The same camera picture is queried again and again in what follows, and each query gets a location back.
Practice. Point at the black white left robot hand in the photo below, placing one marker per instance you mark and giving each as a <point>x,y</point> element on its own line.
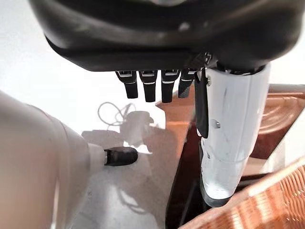
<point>155,35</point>

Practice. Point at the silver left robot leg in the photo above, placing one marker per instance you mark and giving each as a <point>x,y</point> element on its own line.
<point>35,155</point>

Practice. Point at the rectangular wicker laundry basket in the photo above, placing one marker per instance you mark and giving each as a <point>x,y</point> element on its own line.
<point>262,207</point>

